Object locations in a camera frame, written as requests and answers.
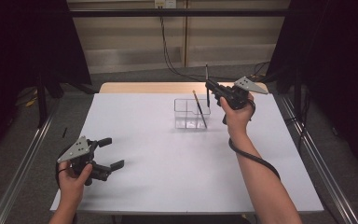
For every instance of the slim black makeup brush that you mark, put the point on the slim black makeup brush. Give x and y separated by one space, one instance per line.
207 73

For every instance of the clear acrylic organizer box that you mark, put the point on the clear acrylic organizer box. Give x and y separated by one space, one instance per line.
183 119

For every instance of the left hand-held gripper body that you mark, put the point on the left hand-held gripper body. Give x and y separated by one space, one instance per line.
77 149

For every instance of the black horizontal frame bar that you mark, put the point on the black horizontal frame bar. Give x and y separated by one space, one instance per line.
199 12

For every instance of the person's left hand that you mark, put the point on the person's left hand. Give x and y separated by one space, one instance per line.
71 186

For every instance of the small black floor object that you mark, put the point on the small black floor object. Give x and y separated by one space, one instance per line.
64 132

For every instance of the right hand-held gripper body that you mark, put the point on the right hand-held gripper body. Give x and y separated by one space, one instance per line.
236 98

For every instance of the aluminium floor rail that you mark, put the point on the aluminium floor rail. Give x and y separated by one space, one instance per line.
15 183
326 177

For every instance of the white wall socket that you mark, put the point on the white wall socket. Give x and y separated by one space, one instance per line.
169 3

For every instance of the black metal stand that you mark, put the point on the black metal stand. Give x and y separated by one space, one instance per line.
297 93
42 102

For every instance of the person's right hand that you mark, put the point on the person's right hand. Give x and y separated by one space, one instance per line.
237 121

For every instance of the black curtain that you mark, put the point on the black curtain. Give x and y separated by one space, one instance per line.
338 46
12 46

